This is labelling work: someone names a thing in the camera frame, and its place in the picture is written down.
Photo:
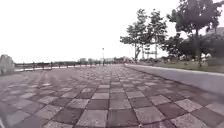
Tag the distant buildings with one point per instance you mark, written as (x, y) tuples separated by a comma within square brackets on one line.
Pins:
[(86, 61)]

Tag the chequered paving slab path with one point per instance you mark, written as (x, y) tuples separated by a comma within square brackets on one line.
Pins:
[(100, 100)]

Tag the grass strip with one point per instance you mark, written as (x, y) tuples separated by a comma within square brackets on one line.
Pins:
[(193, 66)]

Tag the row of trees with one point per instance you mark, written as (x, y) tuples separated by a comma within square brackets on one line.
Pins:
[(196, 36)]

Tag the building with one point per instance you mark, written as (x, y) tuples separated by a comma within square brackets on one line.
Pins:
[(216, 31)]

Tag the lamp post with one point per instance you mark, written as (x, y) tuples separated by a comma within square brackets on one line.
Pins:
[(103, 56)]

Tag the dark post railing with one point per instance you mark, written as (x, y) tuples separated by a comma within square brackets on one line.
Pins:
[(50, 65)]

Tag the low grey concrete wall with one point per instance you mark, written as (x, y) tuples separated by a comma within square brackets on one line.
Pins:
[(186, 76)]

